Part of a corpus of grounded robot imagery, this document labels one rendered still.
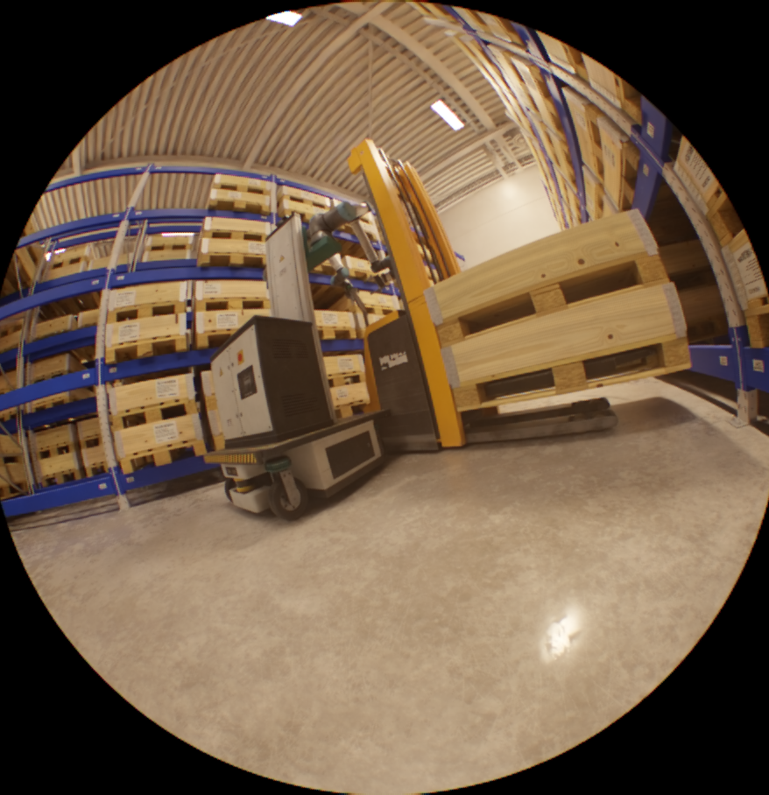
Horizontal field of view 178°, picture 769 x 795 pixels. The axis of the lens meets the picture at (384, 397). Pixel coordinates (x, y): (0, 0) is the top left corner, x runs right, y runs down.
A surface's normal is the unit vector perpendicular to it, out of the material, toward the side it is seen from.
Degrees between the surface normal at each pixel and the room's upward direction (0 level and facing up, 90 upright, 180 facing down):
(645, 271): 90
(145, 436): 90
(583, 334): 90
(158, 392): 90
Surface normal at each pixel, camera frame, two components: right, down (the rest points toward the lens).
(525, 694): -0.23, -0.97
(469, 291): -0.69, 0.17
